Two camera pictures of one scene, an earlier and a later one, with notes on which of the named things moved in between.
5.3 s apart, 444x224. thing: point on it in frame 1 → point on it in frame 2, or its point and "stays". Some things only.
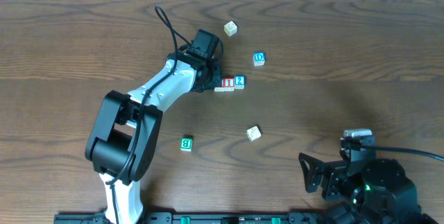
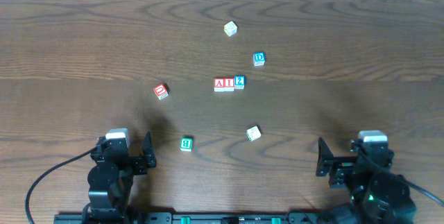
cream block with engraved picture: x=230 y=28 stays
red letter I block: x=228 y=84 stays
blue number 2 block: x=239 y=82 stays
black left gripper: x=215 y=76 → x=137 y=164
